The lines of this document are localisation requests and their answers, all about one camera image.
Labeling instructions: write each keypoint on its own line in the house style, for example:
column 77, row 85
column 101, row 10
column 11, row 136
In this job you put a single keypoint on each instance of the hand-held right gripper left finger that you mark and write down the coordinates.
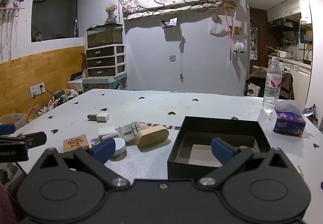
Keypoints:
column 104, row 150

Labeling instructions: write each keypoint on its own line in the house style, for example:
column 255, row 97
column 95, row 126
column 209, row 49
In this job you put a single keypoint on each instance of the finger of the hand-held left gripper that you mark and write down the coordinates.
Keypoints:
column 7, row 129
column 36, row 139

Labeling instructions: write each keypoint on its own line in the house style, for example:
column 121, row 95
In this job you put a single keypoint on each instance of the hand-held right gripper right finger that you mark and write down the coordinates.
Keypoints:
column 222, row 149

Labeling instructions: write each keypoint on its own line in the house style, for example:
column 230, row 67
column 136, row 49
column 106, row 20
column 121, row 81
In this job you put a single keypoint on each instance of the white round disc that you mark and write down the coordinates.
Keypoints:
column 119, row 147

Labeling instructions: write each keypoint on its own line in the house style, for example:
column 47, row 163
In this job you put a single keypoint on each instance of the white charger plug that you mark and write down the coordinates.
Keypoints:
column 107, row 132

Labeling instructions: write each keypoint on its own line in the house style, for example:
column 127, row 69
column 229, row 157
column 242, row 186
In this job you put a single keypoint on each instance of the carved square wooden tile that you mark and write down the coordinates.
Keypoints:
column 75, row 143

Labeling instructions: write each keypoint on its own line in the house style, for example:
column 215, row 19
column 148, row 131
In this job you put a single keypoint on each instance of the white slotted plastic tool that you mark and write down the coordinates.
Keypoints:
column 130, row 131

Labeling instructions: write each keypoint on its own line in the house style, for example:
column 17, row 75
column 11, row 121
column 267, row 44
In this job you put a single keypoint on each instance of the white block with brown cylinder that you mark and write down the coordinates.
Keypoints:
column 101, row 117

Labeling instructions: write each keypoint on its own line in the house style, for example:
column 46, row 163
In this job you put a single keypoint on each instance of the black cardboard box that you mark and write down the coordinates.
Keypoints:
column 191, row 163

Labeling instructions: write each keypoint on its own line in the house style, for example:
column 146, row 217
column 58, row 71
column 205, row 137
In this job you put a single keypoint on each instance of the small round wooden block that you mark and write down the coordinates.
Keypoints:
column 144, row 126

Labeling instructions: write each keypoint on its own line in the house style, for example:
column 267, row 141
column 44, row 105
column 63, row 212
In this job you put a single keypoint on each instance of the oval wooden block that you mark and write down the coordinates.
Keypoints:
column 152, row 136

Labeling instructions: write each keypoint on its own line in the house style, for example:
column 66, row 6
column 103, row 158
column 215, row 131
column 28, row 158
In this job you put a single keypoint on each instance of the clear plastic bin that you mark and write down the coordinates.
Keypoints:
column 12, row 120

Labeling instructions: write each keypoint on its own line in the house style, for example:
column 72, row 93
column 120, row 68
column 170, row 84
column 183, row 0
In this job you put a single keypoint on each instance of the pile of plush toys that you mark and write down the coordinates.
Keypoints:
column 61, row 99

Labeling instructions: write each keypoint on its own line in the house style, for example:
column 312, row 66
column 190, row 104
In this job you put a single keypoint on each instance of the dark red cloth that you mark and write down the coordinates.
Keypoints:
column 5, row 203

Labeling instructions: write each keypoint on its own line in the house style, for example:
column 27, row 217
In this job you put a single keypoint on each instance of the white storage box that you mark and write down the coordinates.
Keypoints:
column 75, row 86

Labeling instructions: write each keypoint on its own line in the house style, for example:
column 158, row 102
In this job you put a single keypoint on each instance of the purple floral tissue box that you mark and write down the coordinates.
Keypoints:
column 289, row 123

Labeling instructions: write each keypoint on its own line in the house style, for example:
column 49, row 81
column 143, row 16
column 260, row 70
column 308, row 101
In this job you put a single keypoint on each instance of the chair with brown jacket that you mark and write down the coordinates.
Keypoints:
column 257, row 80

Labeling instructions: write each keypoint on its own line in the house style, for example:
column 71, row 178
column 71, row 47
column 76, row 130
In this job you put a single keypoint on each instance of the clear plastic water bottle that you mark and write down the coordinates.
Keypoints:
column 272, row 82

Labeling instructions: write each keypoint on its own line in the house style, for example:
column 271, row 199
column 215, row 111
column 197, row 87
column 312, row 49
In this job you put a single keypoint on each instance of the white drawer unit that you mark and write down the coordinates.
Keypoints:
column 104, row 60

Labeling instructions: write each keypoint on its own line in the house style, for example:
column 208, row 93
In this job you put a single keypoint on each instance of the blue patterned bag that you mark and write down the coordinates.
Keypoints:
column 309, row 111

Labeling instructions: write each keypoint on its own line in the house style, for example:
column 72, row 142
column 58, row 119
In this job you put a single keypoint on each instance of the white sheep plush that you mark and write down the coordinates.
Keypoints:
column 239, row 47

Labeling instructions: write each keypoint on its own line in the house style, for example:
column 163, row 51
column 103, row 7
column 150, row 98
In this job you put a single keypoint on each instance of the white lower kitchen cabinets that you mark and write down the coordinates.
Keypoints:
column 301, row 80

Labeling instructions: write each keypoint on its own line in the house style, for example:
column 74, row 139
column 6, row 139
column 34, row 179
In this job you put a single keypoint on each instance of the white kitchen cabinets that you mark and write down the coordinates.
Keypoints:
column 301, row 80
column 284, row 9

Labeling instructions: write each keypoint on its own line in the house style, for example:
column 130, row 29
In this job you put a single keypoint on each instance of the glass fish tank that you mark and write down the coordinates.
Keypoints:
column 104, row 36

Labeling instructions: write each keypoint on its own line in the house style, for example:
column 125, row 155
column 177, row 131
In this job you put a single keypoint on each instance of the white hanging bag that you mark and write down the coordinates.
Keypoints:
column 217, row 29

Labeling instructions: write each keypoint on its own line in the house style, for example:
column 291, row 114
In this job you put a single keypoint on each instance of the dark window opening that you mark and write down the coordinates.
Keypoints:
column 54, row 7

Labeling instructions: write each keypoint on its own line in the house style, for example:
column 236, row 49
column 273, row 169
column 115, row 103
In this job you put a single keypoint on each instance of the dried flower bouquet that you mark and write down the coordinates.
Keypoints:
column 111, row 10

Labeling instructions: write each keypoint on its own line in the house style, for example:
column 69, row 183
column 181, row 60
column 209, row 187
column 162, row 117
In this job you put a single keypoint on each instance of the white upper kitchen cabinets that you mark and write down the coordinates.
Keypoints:
column 284, row 9

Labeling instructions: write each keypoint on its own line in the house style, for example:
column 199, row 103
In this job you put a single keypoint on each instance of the white wall socket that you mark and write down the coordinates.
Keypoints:
column 37, row 89

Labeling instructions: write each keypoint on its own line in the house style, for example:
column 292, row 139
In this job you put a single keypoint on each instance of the macrame wall hanging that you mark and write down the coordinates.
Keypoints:
column 7, row 27

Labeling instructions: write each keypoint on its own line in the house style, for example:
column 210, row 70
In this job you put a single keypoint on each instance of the adhesive wall hook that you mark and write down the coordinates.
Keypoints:
column 172, row 58

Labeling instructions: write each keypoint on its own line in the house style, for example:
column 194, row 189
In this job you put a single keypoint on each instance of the wall mirror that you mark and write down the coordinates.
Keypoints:
column 253, row 42

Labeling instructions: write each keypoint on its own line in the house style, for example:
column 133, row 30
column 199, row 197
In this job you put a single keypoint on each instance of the clear wall clip holder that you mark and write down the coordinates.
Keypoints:
column 169, row 23

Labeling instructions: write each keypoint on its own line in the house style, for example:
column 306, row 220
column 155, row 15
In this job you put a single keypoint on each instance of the tall white wall cabinet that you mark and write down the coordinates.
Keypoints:
column 304, row 7

